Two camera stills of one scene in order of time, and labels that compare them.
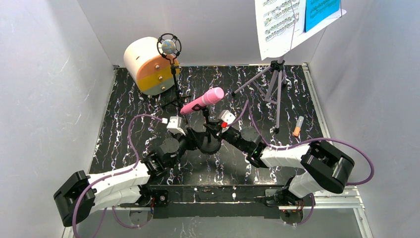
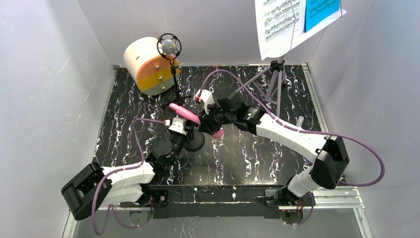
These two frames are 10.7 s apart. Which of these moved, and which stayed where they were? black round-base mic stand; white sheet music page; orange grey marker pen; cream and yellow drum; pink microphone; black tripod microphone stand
Moved: black round-base mic stand; pink microphone
Stayed: white sheet music page; orange grey marker pen; black tripod microphone stand; cream and yellow drum
